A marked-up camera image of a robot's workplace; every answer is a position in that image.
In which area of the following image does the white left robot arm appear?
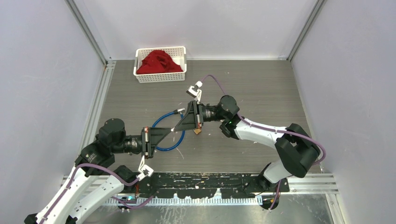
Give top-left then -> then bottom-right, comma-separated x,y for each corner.
24,118 -> 172,224

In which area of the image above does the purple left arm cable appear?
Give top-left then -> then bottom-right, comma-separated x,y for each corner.
38,163 -> 156,224

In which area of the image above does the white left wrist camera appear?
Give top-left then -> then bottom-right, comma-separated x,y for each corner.
137,155 -> 154,181

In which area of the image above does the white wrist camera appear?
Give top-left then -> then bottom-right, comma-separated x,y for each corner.
186,81 -> 203,102
137,155 -> 154,181

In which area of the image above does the white perforated plastic basket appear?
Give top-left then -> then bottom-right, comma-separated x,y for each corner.
133,46 -> 187,83

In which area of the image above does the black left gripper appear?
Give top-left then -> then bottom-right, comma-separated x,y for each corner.
113,126 -> 172,159

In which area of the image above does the red cloth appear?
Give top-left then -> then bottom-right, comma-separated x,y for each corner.
136,50 -> 183,75

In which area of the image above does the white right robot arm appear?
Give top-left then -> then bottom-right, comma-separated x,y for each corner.
173,95 -> 321,192

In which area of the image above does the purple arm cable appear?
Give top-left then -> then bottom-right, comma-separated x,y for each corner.
199,74 -> 326,211
38,163 -> 156,224

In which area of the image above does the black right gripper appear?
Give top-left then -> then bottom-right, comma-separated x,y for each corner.
173,101 -> 226,132

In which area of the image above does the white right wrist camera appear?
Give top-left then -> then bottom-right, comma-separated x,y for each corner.
186,81 -> 203,102

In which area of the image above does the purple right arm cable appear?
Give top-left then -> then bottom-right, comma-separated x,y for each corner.
199,74 -> 326,211

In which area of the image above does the blue cable lock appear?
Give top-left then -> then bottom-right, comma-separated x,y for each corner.
151,108 -> 186,152

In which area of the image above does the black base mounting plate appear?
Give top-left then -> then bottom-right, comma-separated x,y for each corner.
122,172 -> 277,199

